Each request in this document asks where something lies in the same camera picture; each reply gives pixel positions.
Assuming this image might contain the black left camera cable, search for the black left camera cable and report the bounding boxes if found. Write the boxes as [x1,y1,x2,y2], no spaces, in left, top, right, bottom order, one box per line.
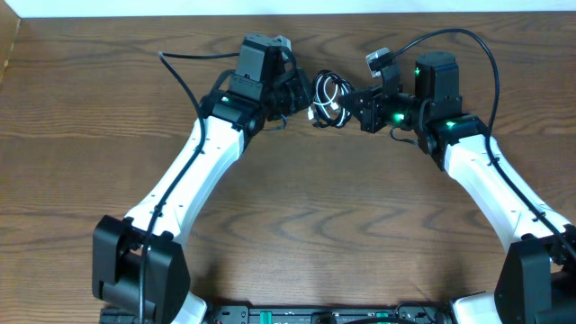
[137,50,242,324]

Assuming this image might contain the black USB cable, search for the black USB cable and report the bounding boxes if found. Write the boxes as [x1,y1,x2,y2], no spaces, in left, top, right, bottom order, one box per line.
[310,69,356,130]

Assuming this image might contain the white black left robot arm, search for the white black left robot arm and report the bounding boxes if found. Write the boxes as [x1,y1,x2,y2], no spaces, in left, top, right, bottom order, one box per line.
[92,34,312,323]

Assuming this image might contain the black camera cable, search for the black camera cable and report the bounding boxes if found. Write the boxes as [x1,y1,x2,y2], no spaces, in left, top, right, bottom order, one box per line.
[137,50,242,324]
[391,28,576,257]

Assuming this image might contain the black right camera cable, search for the black right camera cable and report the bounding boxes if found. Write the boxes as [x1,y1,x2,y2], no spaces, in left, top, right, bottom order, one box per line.
[391,28,576,257]

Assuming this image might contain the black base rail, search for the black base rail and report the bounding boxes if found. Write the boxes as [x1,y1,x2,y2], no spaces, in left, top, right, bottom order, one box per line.
[200,302,455,324]

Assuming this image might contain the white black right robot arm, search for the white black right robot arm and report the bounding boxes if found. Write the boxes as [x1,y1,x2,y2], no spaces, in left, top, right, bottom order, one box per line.
[338,48,575,323]

